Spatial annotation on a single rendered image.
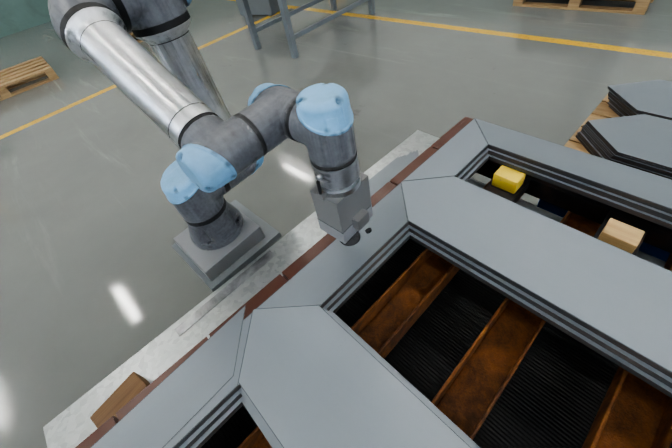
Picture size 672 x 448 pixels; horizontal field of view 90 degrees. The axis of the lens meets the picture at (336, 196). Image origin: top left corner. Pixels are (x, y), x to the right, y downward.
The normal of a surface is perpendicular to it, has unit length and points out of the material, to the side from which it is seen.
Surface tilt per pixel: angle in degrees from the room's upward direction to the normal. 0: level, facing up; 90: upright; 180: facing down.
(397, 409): 0
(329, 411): 0
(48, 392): 0
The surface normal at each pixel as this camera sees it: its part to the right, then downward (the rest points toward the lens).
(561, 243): -0.15, -0.71
